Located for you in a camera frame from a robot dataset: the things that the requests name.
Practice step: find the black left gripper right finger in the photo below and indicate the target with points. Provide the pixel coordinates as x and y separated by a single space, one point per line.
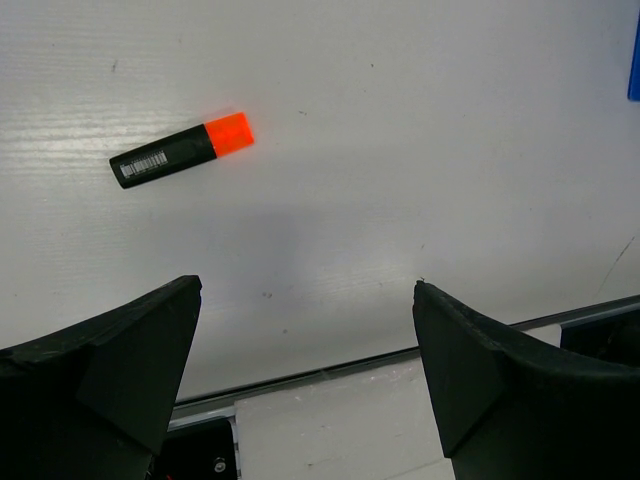
551 398

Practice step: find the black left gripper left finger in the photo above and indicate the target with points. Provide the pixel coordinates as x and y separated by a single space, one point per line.
94 400

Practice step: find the orange black highlighter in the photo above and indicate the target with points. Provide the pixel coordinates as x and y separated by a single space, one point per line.
183 150

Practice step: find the blue compartment tray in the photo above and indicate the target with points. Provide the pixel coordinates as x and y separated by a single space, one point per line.
633 91

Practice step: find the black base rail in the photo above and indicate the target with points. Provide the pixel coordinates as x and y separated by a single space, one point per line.
367 420

